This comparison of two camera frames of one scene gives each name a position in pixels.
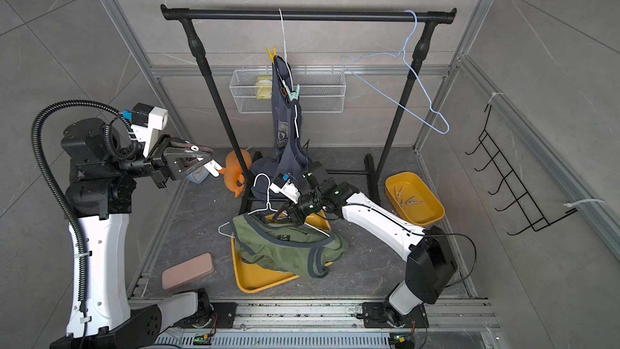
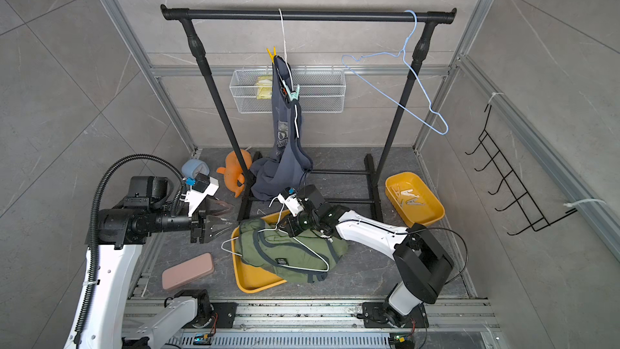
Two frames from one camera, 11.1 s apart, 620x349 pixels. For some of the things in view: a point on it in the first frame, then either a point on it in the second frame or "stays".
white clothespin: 412,202 stays
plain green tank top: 304,250 stays
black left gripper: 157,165 -> 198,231
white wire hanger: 268,206 -> 224,250
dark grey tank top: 286,156 stays
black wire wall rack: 523,199 stays
